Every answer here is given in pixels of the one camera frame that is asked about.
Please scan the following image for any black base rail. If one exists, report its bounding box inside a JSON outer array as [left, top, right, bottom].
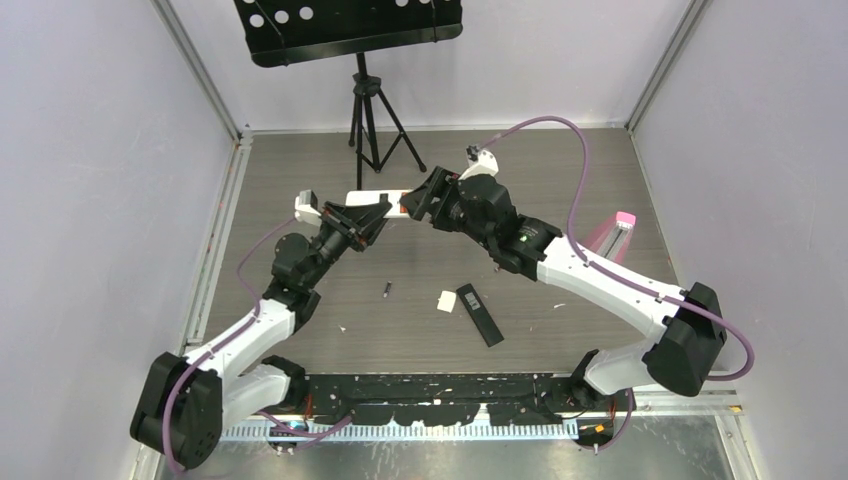
[[269, 368, 635, 446]]

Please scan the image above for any black remote control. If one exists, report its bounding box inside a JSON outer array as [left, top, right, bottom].
[[456, 284, 504, 347]]

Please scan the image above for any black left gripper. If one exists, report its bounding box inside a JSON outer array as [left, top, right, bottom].
[[303, 202, 391, 289]]

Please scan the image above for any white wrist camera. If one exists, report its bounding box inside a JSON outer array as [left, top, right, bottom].
[[294, 189, 322, 227], [458, 145, 499, 180]]

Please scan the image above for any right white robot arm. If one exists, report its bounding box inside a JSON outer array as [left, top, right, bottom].
[[399, 169, 727, 411]]

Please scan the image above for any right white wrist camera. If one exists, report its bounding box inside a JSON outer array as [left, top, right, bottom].
[[458, 145, 499, 180]]

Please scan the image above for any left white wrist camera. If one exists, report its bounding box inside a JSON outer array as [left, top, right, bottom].
[[294, 189, 322, 227]]

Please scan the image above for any white remote control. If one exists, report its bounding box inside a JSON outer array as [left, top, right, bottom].
[[344, 189, 410, 219]]

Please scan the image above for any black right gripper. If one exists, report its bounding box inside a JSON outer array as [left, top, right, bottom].
[[399, 167, 494, 251]]

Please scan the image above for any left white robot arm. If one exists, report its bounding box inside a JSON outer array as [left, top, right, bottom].
[[130, 198, 392, 474]]

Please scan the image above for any black music stand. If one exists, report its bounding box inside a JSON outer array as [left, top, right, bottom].
[[234, 0, 463, 188]]

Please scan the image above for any white battery cover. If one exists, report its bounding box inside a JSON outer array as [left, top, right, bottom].
[[437, 290, 457, 313]]

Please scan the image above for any pink metronome box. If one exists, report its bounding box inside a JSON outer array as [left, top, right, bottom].
[[582, 211, 637, 264]]

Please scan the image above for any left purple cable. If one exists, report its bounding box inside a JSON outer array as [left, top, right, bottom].
[[160, 217, 354, 475]]

